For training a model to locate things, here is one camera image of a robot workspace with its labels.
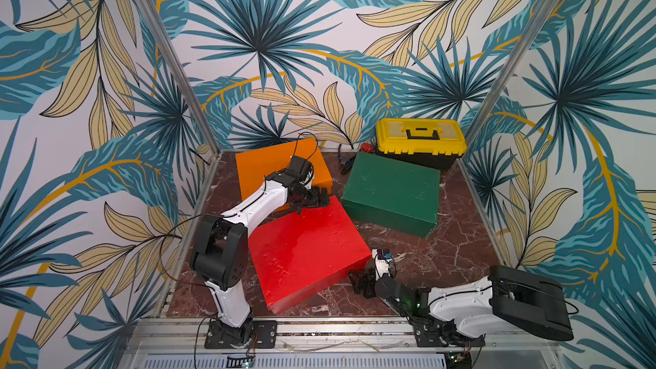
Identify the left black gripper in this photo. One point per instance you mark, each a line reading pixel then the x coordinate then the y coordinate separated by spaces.
pixel 317 202

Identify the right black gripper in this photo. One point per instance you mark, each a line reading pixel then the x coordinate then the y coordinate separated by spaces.
pixel 366 284

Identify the red shoebox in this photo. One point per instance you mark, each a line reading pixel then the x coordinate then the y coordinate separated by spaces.
pixel 302 254

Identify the green shoebox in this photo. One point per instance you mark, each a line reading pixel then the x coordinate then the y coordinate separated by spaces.
pixel 397 195

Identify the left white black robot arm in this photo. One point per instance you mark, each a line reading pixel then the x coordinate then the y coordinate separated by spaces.
pixel 221 250

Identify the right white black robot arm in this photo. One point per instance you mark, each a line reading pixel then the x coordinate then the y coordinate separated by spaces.
pixel 506 299

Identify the orange shoebox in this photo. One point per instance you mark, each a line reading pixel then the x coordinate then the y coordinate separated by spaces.
pixel 254 165

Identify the yellow black toolbox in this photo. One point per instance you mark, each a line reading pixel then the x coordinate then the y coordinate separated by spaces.
pixel 426 142

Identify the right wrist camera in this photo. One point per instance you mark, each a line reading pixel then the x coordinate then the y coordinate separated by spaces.
pixel 383 261

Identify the red handled pliers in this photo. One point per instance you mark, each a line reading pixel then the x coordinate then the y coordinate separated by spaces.
pixel 345 164

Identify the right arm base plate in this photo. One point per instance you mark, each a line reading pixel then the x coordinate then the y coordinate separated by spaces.
pixel 431 333

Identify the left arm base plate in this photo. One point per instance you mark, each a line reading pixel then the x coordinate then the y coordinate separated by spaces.
pixel 258 334

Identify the aluminium front rail frame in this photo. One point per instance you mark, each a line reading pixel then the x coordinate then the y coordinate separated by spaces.
pixel 357 342

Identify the left aluminium corner post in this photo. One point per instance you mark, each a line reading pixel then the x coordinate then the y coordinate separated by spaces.
pixel 157 29

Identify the aluminium corner post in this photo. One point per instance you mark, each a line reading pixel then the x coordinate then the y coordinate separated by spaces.
pixel 157 29
pixel 531 31

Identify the right aluminium corner post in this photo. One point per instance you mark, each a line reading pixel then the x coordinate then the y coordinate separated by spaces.
pixel 531 31

